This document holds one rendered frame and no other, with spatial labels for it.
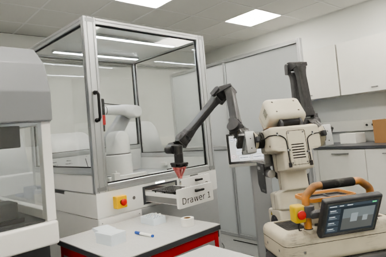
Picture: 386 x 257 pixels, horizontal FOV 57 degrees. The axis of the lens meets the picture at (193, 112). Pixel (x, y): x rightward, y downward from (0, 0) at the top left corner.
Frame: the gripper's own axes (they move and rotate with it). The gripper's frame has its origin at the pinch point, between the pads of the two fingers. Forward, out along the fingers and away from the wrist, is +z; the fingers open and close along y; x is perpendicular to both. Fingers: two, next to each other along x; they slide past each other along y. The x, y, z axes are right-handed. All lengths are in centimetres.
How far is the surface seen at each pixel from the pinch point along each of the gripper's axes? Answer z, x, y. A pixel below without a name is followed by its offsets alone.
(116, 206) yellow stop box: 12.4, 34.8, 18.7
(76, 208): 15, 45, 48
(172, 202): 12.5, 11.1, -3.8
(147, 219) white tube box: 18.6, 28.5, -2.3
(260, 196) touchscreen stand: 32, -97, 11
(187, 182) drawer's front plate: 8.7, -24.8, 20.5
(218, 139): -9, -173, 122
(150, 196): 11.3, 11.1, 17.1
